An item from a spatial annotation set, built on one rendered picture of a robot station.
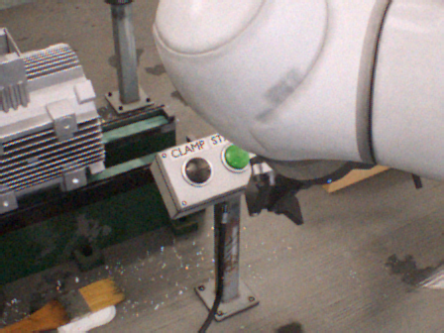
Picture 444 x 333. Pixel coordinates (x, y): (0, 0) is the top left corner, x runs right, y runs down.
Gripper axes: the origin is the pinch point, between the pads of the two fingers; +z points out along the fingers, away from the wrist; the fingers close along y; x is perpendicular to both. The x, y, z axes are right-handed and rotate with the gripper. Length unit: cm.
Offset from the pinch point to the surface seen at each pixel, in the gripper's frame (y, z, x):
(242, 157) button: 11.1, -0.9, -7.6
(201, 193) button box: 16.0, -3.1, -4.0
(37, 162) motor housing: 37.3, -3.0, -15.0
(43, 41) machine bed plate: 66, 46, -73
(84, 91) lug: 29.1, -2.9, -22.3
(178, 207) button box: 18.5, -4.3, -2.8
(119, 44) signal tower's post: 37, 28, -50
